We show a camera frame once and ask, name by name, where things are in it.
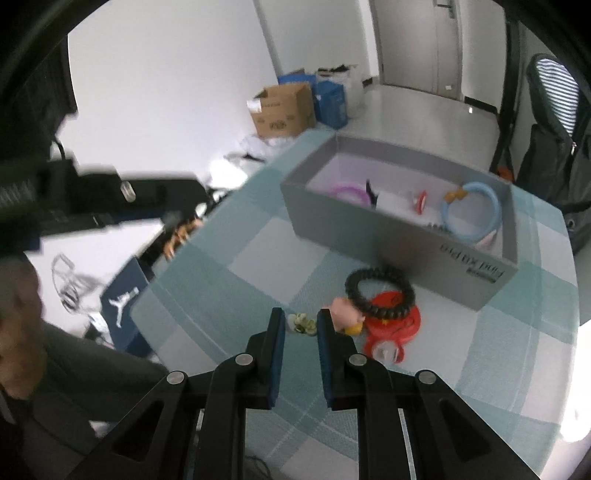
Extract flat blue carton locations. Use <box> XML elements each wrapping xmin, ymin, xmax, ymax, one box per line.
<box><xmin>277</xmin><ymin>69</ymin><xmax>319</xmax><ymax>87</ymax></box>

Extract clear round charm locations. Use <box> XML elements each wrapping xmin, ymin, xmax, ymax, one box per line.
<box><xmin>362</xmin><ymin>338</ymin><xmax>406</xmax><ymax>366</ymax></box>

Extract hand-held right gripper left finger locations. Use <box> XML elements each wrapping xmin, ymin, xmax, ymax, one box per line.
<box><xmin>69</xmin><ymin>307</ymin><xmax>287</xmax><ymax>480</ymax></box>

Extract brown cardboard box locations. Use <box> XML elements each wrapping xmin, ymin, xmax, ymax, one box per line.
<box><xmin>251</xmin><ymin>83</ymin><xmax>317</xmax><ymax>138</ymax></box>

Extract striped shirt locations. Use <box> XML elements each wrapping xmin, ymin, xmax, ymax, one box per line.
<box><xmin>537</xmin><ymin>57</ymin><xmax>581</xmax><ymax>136</ymax></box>

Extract grey cardboard box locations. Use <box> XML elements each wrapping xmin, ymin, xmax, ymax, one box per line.
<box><xmin>280</xmin><ymin>133</ymin><xmax>521</xmax><ymax>311</ymax></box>

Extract light blue ring bracelet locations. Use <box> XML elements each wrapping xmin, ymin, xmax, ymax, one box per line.
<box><xmin>440</xmin><ymin>181</ymin><xmax>502</xmax><ymax>245</ymax></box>

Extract small white hair clip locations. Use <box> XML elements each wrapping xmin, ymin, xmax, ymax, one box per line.
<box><xmin>286</xmin><ymin>313</ymin><xmax>319</xmax><ymax>336</ymax></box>

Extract dark blue shopping bag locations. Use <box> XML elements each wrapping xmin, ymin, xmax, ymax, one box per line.
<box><xmin>100</xmin><ymin>257</ymin><xmax>160</xmax><ymax>359</ymax></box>

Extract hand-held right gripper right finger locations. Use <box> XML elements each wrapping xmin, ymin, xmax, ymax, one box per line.
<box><xmin>316</xmin><ymin>309</ymin><xmax>541</xmax><ymax>480</ymax></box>

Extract purple ring bracelet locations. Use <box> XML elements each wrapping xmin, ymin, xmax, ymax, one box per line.
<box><xmin>329</xmin><ymin>182</ymin><xmax>373</xmax><ymax>205</ymax></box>

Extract black beaded bracelet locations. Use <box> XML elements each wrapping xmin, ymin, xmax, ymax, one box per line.
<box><xmin>345</xmin><ymin>266</ymin><xmax>416</xmax><ymax>320</ymax></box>

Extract white sacks with dark items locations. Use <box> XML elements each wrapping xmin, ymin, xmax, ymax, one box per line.
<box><xmin>316</xmin><ymin>64</ymin><xmax>366</xmax><ymax>110</ymax></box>

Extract black metal stand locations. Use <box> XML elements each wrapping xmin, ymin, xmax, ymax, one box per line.
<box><xmin>490</xmin><ymin>19</ymin><xmax>522</xmax><ymax>174</ymax></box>

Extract black hanging jacket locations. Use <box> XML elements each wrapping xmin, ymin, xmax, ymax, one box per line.
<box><xmin>516</xmin><ymin>52</ymin><xmax>591</xmax><ymax>253</ymax></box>

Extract teal checked tablecloth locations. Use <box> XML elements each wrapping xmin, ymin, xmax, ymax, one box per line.
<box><xmin>130</xmin><ymin>129</ymin><xmax>579</xmax><ymax>480</ymax></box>

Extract grey door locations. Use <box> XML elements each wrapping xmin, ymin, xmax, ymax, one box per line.
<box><xmin>368</xmin><ymin>0</ymin><xmax>463</xmax><ymax>100</ymax></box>

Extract person in grey clothes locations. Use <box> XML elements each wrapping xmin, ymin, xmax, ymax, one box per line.
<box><xmin>0</xmin><ymin>323</ymin><xmax>169</xmax><ymax>480</ymax></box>

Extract white plastic bag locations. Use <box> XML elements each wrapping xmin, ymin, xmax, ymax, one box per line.
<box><xmin>240</xmin><ymin>133</ymin><xmax>298</xmax><ymax>162</ymax></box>
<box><xmin>206</xmin><ymin>154</ymin><xmax>259</xmax><ymax>189</ymax></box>

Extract person's left forearm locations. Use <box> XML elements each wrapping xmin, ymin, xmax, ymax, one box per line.
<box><xmin>0</xmin><ymin>256</ymin><xmax>46</xmax><ymax>398</ymax></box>

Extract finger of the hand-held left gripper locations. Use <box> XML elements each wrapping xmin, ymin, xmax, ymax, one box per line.
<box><xmin>115</xmin><ymin>171</ymin><xmax>211</xmax><ymax>223</ymax></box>

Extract pink pig hair clip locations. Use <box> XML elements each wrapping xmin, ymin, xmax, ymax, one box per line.
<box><xmin>329</xmin><ymin>298</ymin><xmax>366</xmax><ymax>333</ymax></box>

